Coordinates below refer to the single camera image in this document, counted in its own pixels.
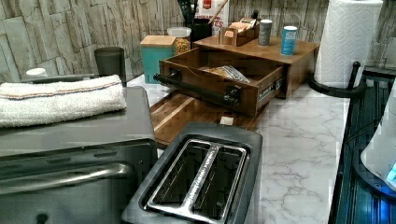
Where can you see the wooden drawer with black handle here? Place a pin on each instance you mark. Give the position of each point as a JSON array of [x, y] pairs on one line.
[[187, 72]]

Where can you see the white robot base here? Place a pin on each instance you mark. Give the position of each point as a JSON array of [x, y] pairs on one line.
[[376, 163]]

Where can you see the snack bag in drawer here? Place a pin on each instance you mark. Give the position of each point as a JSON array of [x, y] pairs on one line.
[[228, 71]]

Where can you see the wooden drawer cabinet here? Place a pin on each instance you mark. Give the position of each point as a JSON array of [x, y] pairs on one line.
[[298, 66]]

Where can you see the black two-slot toaster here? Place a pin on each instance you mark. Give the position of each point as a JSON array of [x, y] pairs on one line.
[[205, 176]]

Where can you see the teal canister with wooden lid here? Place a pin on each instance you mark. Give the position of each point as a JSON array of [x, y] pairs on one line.
[[155, 48]]

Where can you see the clear jar with plastic lid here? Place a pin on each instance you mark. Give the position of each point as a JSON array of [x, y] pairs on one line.
[[183, 38]]

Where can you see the black utensil holder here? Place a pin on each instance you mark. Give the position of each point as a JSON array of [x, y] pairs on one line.
[[201, 28]]

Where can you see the wooden tea bag organizer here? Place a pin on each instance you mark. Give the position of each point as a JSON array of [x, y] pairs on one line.
[[239, 32]]

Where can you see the dark grey cup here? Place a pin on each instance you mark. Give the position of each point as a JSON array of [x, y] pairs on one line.
[[110, 61]]

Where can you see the red white box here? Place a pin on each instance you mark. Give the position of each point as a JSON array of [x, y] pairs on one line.
[[206, 8]]

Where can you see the grey pepper shaker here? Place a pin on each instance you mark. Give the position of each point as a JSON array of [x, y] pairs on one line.
[[265, 32]]

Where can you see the blue salt shaker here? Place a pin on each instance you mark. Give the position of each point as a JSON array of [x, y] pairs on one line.
[[289, 37]]

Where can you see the stainless toaster oven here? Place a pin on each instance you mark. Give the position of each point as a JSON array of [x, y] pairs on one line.
[[81, 171]]

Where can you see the black paper towel holder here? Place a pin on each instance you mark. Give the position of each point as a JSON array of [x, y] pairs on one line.
[[349, 92]]

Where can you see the white lidded small container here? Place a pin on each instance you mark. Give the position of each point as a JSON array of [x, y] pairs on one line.
[[37, 72]]

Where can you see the white paper towel roll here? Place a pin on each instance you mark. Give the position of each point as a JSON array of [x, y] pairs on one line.
[[347, 36]]

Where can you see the folded white towel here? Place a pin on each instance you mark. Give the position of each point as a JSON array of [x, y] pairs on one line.
[[25, 104]]

